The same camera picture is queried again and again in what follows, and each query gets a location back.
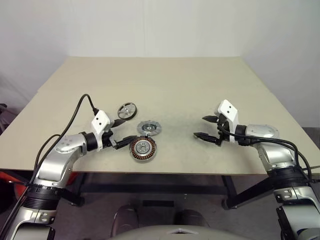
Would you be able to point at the dark rounded robot left foot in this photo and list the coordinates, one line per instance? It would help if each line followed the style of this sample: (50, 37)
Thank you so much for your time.
(126, 220)

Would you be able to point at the grey toothed motor cover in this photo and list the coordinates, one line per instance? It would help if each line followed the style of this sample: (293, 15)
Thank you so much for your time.
(148, 128)

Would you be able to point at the dark rounded robot foot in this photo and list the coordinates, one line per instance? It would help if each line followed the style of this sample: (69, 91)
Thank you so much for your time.
(190, 218)
(126, 220)

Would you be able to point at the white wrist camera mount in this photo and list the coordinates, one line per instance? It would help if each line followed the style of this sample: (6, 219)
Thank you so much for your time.
(227, 107)
(100, 121)

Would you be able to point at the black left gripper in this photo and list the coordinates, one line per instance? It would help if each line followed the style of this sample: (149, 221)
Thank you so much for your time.
(107, 140)

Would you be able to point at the orange red fabric object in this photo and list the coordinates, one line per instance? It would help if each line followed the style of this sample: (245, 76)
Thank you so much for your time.
(5, 177)

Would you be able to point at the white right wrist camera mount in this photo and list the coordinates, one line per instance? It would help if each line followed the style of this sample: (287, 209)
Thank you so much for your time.
(227, 107)

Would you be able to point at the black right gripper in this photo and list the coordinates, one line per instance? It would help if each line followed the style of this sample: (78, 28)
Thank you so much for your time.
(222, 130)

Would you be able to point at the grey robot torso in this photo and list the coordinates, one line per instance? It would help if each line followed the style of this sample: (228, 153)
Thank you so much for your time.
(162, 233)

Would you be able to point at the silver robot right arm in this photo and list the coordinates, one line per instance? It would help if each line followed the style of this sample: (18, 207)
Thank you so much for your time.
(275, 152)

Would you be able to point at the dark rounded robot right foot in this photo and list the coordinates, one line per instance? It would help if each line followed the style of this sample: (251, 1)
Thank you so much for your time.
(190, 218)

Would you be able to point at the motor stator with copper windings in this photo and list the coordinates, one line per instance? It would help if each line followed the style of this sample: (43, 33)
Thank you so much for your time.
(142, 150)

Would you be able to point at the black floor plate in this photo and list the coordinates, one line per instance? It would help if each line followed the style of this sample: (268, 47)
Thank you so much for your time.
(157, 203)

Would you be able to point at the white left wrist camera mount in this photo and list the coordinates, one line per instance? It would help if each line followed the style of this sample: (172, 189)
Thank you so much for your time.
(100, 121)

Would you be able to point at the black metal table frame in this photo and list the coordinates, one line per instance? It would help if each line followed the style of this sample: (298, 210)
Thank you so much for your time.
(150, 182)

